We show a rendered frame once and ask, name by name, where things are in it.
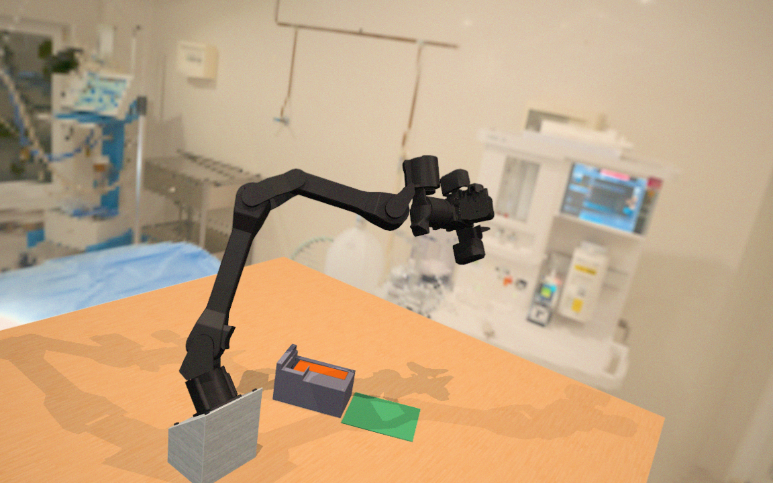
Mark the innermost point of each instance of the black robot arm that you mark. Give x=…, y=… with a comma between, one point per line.
x=208, y=384

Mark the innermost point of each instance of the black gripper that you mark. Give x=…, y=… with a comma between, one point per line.
x=470, y=247

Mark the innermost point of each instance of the orange block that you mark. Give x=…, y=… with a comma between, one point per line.
x=302, y=366

